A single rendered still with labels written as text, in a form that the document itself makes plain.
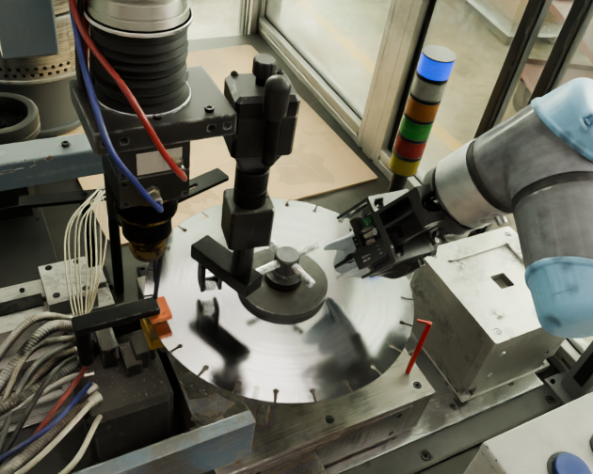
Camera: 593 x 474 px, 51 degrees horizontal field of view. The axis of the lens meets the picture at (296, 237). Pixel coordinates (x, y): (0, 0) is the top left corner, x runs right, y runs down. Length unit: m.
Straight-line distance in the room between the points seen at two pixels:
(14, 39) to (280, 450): 0.50
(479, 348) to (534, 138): 0.43
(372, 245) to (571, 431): 0.35
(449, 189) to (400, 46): 0.69
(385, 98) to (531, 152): 0.79
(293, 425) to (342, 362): 0.11
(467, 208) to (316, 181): 0.71
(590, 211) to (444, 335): 0.48
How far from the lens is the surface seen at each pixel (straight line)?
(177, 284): 0.75
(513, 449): 0.78
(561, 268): 0.48
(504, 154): 0.54
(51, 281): 0.86
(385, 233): 0.61
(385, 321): 0.76
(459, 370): 0.94
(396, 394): 0.82
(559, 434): 0.82
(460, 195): 0.56
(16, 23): 0.61
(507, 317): 0.90
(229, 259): 0.68
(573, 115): 0.51
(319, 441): 0.78
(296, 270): 0.72
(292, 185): 1.23
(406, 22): 1.21
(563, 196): 0.50
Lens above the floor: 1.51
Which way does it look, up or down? 43 degrees down
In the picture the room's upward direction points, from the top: 11 degrees clockwise
